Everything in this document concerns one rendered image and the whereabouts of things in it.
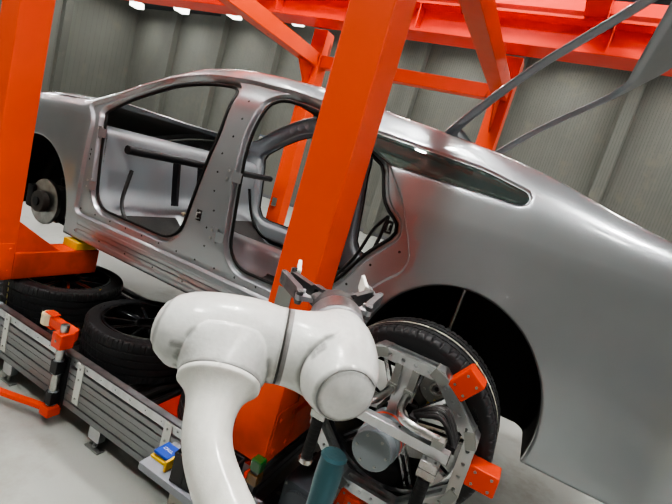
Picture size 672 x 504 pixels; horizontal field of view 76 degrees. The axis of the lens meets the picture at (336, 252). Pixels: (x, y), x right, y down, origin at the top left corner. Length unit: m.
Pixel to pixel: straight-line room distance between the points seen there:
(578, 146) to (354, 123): 12.40
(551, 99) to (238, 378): 13.70
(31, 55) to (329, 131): 1.83
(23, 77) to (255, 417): 2.08
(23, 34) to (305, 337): 2.51
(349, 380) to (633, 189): 13.14
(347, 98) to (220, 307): 1.03
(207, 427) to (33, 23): 2.57
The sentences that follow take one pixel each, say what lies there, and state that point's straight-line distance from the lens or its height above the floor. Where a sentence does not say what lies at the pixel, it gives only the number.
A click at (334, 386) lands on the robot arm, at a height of 1.38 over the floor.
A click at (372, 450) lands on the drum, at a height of 0.85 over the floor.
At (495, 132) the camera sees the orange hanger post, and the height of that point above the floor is 2.34.
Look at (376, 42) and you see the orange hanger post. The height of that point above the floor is 2.03.
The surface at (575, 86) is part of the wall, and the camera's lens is 14.08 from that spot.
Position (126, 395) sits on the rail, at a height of 0.38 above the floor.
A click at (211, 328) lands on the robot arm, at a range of 0.54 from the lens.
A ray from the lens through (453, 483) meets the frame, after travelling 1.57.
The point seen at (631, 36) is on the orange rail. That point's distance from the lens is 4.16.
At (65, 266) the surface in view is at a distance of 3.24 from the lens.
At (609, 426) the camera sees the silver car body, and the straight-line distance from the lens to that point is 1.94.
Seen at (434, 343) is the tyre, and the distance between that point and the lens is 1.51.
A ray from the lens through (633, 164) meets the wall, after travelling 13.61.
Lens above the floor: 1.61
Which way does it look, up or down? 10 degrees down
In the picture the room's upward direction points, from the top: 16 degrees clockwise
